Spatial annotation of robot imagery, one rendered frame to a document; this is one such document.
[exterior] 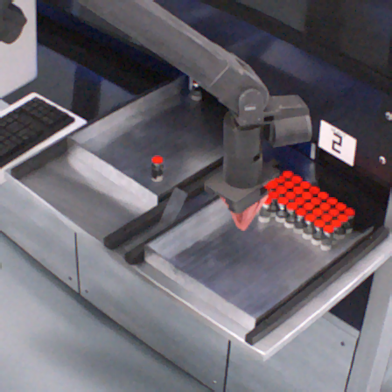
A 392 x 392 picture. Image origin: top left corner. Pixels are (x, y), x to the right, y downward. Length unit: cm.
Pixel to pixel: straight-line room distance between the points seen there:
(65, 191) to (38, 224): 92
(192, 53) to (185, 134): 77
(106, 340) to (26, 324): 24
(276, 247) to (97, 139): 47
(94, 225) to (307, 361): 66
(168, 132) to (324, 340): 56
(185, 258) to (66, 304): 120
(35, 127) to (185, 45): 95
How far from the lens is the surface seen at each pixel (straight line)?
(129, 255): 189
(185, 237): 196
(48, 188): 207
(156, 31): 141
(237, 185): 158
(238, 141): 153
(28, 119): 238
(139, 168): 211
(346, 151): 198
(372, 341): 220
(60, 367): 290
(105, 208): 202
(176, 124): 223
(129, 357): 293
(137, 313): 279
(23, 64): 249
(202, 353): 266
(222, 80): 147
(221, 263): 191
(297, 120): 156
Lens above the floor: 216
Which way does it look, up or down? 39 degrees down
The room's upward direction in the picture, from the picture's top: 3 degrees clockwise
